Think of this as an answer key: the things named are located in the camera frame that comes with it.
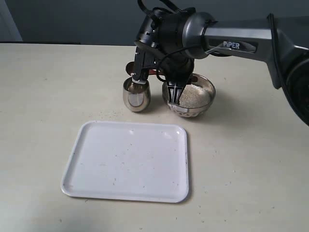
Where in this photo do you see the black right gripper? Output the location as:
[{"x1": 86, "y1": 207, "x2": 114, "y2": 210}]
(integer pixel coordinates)
[{"x1": 154, "y1": 12, "x2": 194, "y2": 104}]

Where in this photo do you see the brown wooden spoon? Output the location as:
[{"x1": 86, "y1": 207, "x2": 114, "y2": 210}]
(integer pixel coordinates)
[{"x1": 126, "y1": 61, "x2": 156, "y2": 80}]

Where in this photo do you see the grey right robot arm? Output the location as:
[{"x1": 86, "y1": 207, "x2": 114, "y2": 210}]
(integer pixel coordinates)
[{"x1": 157, "y1": 12, "x2": 309, "y2": 123}]

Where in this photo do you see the steel bowl with rice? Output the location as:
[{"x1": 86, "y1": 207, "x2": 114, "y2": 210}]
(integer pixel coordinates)
[{"x1": 162, "y1": 73, "x2": 216, "y2": 118}]

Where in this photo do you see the stainless steel cup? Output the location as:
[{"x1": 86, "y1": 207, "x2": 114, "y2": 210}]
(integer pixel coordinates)
[{"x1": 123, "y1": 77, "x2": 151, "y2": 112}]

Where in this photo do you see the white plastic tray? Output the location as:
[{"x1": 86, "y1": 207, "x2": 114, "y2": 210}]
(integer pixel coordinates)
[{"x1": 61, "y1": 121, "x2": 189, "y2": 203}]

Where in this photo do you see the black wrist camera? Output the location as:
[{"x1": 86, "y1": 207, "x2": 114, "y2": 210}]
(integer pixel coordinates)
[{"x1": 132, "y1": 16, "x2": 165, "y2": 84}]

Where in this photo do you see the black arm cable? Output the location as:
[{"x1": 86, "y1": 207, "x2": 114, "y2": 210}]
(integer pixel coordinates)
[{"x1": 137, "y1": 0, "x2": 196, "y2": 19}]

